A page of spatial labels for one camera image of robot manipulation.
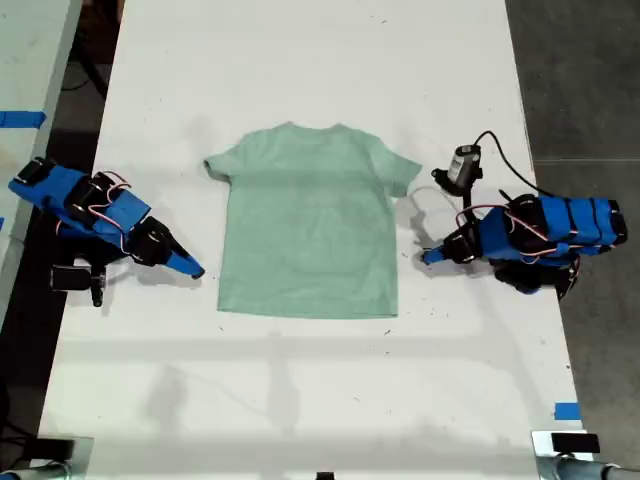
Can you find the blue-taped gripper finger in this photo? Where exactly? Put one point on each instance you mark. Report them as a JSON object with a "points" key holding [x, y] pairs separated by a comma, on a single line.
{"points": [[177, 266], [436, 260], [436, 251], [187, 255]]}

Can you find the blue and black arm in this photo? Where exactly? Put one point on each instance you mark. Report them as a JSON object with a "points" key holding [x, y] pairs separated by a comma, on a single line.
{"points": [[75, 197], [565, 227]]}

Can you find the pale green T-shirt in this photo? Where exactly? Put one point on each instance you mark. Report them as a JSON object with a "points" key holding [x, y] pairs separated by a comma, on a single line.
{"points": [[310, 225]]}

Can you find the long blue tape strip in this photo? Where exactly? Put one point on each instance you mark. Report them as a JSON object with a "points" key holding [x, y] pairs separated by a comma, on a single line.
{"points": [[22, 119]]}

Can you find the square blue tape piece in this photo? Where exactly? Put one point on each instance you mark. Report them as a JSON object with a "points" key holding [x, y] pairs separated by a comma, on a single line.
{"points": [[567, 411]]}

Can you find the small black box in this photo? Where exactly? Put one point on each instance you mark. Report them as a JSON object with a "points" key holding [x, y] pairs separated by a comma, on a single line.
{"points": [[575, 442], [55, 447]]}

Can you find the black camera stalk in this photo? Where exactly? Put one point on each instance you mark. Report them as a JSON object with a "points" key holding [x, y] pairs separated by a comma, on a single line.
{"points": [[97, 287], [469, 195]]}

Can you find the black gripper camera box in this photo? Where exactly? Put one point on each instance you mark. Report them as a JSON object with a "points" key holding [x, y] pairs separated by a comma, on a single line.
{"points": [[70, 277], [462, 167]]}

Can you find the shiny metal bracket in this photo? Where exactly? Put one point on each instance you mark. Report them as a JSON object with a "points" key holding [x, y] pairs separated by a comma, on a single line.
{"points": [[541, 442], [84, 450]]}

